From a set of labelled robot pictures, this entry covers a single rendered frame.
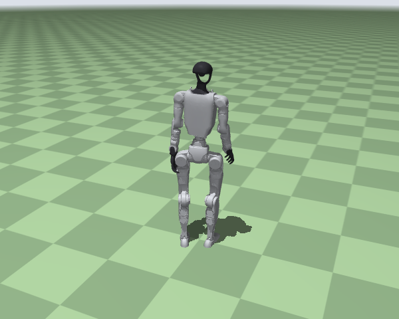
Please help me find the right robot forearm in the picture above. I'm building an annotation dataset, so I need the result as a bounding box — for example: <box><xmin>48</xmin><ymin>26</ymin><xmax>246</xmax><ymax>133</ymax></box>
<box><xmin>220</xmin><ymin>124</ymin><xmax>232</xmax><ymax>153</ymax></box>

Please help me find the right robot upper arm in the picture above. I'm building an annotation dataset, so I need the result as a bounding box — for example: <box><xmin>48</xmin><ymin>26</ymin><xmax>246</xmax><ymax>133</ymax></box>
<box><xmin>214</xmin><ymin>94</ymin><xmax>229</xmax><ymax>134</ymax></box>

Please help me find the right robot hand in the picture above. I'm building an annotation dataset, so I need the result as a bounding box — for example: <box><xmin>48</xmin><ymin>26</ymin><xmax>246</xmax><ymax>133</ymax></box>
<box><xmin>225</xmin><ymin>149</ymin><xmax>234</xmax><ymax>164</ymax></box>

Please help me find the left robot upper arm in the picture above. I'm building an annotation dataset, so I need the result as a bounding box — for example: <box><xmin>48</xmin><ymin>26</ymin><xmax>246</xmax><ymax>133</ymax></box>
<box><xmin>174</xmin><ymin>91</ymin><xmax>186</xmax><ymax>128</ymax></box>

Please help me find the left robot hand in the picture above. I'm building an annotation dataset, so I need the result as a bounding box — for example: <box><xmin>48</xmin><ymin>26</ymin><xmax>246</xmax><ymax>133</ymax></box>
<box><xmin>170</xmin><ymin>147</ymin><xmax>179</xmax><ymax>173</ymax></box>

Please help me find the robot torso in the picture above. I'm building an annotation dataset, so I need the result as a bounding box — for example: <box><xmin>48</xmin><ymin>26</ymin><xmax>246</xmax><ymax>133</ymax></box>
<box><xmin>184</xmin><ymin>87</ymin><xmax>217</xmax><ymax>163</ymax></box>

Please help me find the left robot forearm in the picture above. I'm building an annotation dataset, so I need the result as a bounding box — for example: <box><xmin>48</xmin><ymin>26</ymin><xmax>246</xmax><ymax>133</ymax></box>
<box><xmin>169</xmin><ymin>118</ymin><xmax>181</xmax><ymax>152</ymax></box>

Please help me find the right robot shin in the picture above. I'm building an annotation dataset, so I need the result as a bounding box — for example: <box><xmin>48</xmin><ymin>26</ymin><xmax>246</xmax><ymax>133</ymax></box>
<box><xmin>205</xmin><ymin>197</ymin><xmax>219</xmax><ymax>241</ymax></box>

